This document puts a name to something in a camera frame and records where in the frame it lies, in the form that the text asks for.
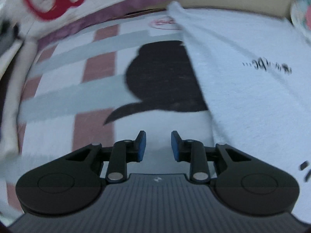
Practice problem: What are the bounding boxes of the checked happy dog rug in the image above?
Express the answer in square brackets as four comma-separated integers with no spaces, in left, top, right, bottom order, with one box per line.
[1,11,213,219]

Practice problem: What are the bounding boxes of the stack of folded clothes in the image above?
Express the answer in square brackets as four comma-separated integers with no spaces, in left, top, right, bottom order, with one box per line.
[1,19,38,161]

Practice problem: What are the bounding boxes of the light grey printed t-shirt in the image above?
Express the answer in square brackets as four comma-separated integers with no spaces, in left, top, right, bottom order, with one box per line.
[167,2,310,222]

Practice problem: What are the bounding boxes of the floral patchwork quilt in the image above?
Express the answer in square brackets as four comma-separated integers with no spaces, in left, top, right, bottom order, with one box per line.
[290,0,310,41]

